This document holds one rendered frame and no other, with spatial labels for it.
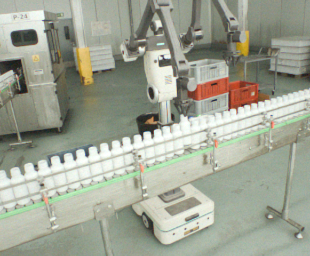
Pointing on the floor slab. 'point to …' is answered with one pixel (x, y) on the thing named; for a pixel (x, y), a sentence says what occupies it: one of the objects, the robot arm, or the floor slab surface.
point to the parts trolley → (258, 68)
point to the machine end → (38, 121)
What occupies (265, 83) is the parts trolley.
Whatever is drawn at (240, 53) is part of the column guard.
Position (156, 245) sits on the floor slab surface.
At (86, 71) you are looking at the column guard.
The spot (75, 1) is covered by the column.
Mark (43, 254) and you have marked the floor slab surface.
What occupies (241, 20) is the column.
